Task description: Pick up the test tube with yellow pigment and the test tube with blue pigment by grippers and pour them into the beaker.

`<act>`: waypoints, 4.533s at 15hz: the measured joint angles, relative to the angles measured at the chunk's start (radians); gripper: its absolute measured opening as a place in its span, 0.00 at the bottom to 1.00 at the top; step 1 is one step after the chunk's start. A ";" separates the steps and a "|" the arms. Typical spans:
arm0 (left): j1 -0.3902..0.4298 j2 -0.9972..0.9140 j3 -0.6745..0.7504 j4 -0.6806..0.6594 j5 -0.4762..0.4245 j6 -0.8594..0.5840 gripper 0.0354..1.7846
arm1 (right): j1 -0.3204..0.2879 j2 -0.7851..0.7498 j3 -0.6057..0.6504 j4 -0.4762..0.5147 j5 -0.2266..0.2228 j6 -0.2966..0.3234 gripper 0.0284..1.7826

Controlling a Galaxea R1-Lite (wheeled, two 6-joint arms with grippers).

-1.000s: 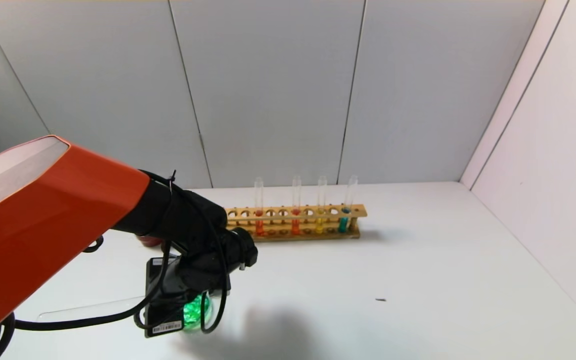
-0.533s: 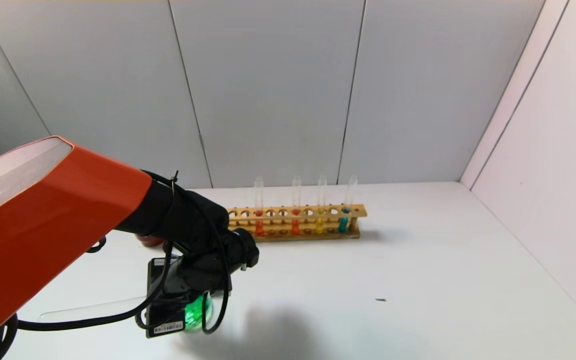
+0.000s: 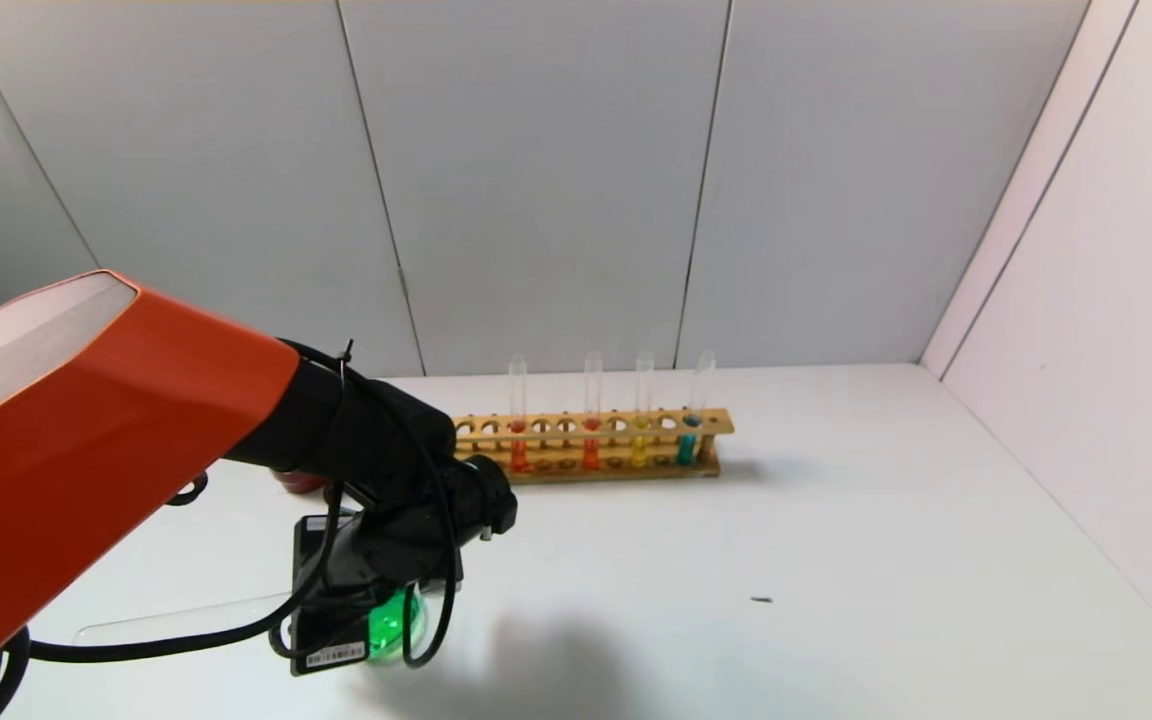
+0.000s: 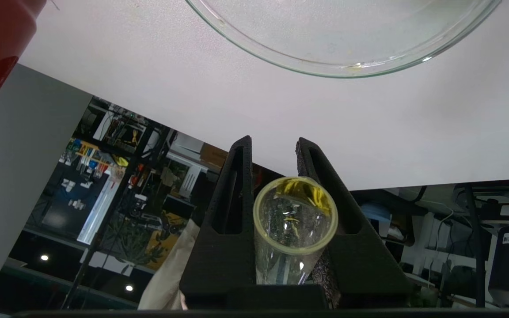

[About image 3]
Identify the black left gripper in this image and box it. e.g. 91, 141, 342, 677
289, 513, 429, 677

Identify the yellow pigment test tube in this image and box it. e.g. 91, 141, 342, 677
74, 593, 295, 646
630, 351, 654, 469

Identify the clear glass beaker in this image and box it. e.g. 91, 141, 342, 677
364, 582, 431, 665

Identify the orange pigment test tube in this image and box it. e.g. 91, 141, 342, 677
583, 351, 603, 471
509, 354, 529, 473

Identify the wooden test tube rack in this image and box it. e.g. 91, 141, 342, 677
448, 408, 735, 485

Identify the blue pigment test tube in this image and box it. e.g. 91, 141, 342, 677
676, 350, 716, 467

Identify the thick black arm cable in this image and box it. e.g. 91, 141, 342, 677
0, 480, 347, 720

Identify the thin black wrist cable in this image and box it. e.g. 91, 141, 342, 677
266, 340, 461, 670

